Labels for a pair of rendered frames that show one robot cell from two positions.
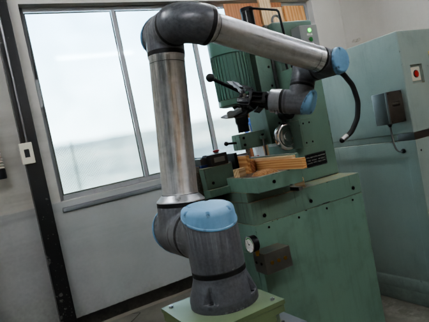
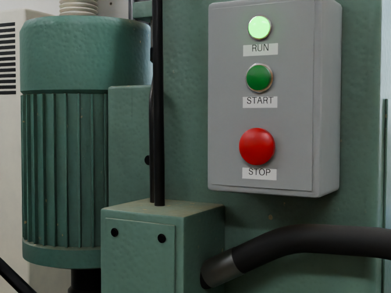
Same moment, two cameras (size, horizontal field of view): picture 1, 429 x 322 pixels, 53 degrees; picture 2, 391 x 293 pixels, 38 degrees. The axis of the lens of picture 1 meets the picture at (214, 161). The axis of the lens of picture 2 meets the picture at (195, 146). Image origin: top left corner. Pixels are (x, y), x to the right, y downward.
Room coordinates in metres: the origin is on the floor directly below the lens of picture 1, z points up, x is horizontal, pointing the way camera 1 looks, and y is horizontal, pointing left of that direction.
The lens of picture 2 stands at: (1.62, -0.87, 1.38)
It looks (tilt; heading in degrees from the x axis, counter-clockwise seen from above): 3 degrees down; 56
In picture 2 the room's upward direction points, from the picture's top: straight up
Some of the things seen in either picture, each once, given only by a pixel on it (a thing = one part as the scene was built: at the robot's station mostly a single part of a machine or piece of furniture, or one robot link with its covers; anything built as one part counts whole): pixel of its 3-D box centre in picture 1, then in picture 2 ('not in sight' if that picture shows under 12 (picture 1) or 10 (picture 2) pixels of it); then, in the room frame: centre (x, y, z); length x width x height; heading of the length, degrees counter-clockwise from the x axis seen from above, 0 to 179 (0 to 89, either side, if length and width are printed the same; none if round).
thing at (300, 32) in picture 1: (306, 45); (273, 97); (1.95, -0.50, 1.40); 0.10 x 0.06 x 0.16; 117
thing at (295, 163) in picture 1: (256, 165); not in sight; (1.89, -0.18, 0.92); 0.66 x 0.02 x 0.04; 27
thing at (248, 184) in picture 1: (231, 182); not in sight; (1.89, -0.06, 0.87); 0.61 x 0.30 x 0.06; 27
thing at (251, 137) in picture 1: (249, 141); not in sight; (1.94, -0.17, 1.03); 0.14 x 0.07 x 0.09; 117
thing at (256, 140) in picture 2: not in sight; (256, 146); (1.92, -0.52, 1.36); 0.03 x 0.01 x 0.03; 117
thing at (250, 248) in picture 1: (253, 245); not in sight; (1.60, -0.08, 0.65); 0.06 x 0.04 x 0.08; 27
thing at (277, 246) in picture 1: (272, 258); not in sight; (1.63, -0.14, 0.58); 0.12 x 0.08 x 0.08; 117
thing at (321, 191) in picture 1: (279, 195); not in sight; (1.98, -0.26, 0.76); 0.57 x 0.45 x 0.09; 117
